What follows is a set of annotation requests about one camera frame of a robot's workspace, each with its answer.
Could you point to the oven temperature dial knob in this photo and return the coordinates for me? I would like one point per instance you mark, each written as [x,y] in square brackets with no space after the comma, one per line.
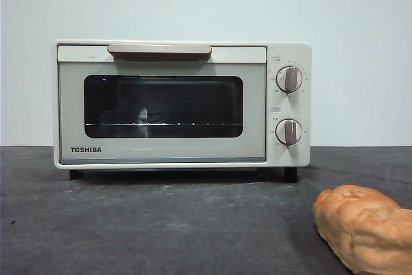
[289,79]

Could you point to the golden braided bread loaf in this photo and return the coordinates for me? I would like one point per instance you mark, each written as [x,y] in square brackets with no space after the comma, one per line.
[363,226]

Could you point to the white Toshiba toaster oven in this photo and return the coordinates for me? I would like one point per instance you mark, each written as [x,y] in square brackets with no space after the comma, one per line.
[289,156]

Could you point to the oven timer dial knob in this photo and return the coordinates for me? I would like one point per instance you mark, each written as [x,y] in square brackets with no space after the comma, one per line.
[289,131]

